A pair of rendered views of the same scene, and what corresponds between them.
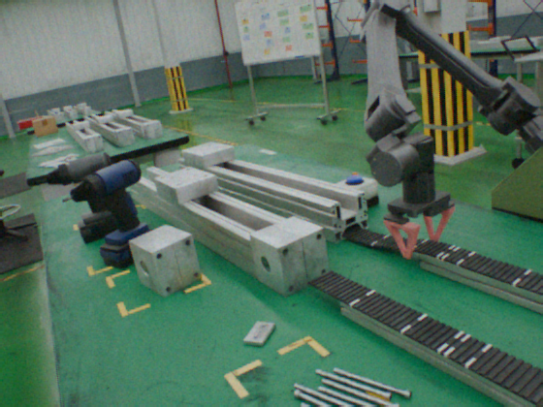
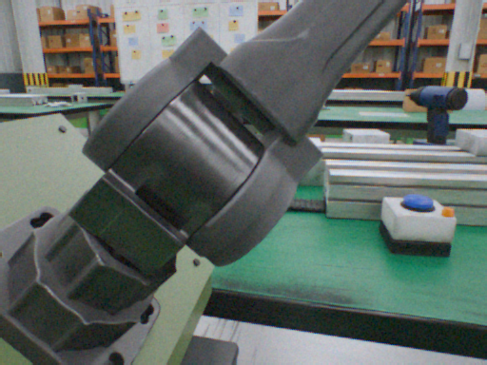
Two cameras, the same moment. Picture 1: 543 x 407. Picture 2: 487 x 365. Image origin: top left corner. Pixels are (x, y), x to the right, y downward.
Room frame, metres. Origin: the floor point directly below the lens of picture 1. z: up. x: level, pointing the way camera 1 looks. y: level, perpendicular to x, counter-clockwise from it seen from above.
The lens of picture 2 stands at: (1.13, -0.75, 1.02)
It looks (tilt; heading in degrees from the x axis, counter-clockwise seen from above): 17 degrees down; 129
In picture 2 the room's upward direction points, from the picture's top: straight up
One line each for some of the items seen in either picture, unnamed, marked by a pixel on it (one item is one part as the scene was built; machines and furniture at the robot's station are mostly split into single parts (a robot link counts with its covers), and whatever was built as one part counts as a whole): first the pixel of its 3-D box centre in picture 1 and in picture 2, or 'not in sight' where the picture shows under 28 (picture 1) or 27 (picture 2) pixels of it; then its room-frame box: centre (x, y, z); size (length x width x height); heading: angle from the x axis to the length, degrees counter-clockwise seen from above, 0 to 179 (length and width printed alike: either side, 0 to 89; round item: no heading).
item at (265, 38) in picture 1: (281, 58); not in sight; (6.85, -0.56, 0.97); 1.51 x 0.50 x 1.95; 45
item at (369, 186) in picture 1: (353, 194); (412, 221); (1.03, -0.21, 0.81); 0.10 x 0.08 x 0.06; 120
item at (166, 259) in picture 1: (170, 257); (365, 149); (0.81, 0.21, 0.83); 0.11 x 0.10 x 0.10; 129
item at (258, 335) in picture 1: (260, 333); not in sight; (0.57, 0.04, 0.78); 0.05 x 0.03 x 0.01; 154
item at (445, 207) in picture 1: (429, 221); not in sight; (0.72, -0.28, 0.85); 0.07 x 0.07 x 0.09; 30
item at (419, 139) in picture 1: (415, 154); (227, 99); (0.70, -0.26, 0.98); 0.07 x 0.06 x 0.07; 130
